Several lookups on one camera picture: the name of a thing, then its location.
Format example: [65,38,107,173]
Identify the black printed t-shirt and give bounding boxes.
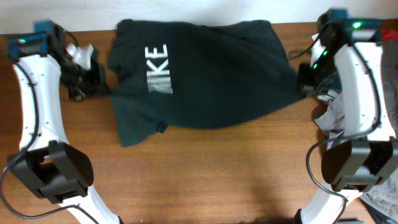
[108,19,303,147]

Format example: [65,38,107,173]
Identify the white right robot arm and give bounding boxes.
[294,8,397,223]

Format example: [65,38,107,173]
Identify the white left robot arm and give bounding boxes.
[5,20,121,223]

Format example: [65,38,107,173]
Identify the dark grey garment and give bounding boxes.
[381,40,397,135]

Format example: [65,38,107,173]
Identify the red garment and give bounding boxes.
[381,29,398,42]

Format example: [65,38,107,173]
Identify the grey denim shorts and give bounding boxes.
[312,71,398,222]

